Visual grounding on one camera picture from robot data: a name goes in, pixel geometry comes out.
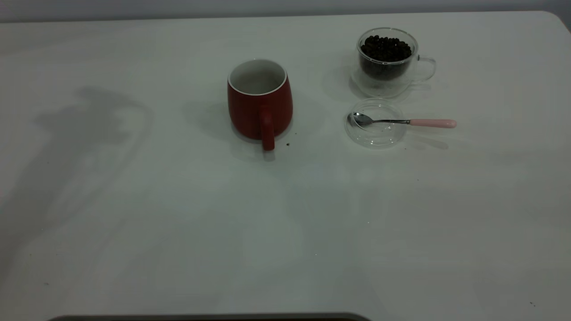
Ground clear round glass lid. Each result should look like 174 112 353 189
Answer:
344 99 406 148

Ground red ceramic mug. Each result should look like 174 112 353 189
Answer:
227 59 294 152

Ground clear double-wall glass cup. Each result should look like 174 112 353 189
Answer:
350 28 436 99

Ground dark coffee beans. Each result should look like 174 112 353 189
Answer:
360 35 412 82

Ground pink-handled metal spoon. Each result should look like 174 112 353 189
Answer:
348 112 457 129

